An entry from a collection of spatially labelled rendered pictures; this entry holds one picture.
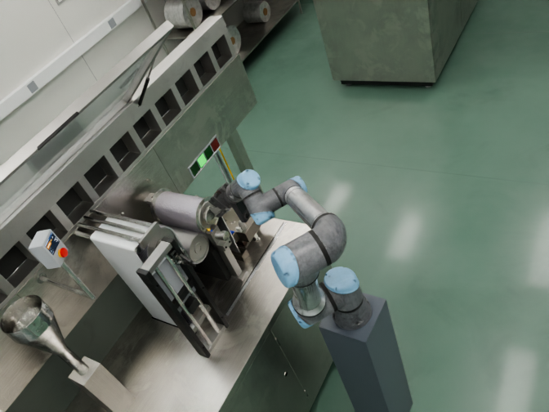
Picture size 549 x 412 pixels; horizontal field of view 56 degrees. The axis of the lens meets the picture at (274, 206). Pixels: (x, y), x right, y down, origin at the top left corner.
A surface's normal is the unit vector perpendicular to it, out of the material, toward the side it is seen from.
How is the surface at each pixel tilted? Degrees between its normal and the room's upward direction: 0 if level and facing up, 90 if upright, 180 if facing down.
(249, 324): 0
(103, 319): 90
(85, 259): 90
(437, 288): 0
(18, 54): 90
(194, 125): 90
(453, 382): 0
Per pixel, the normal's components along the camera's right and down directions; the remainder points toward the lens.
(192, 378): -0.29, -0.70
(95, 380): 0.83, 0.15
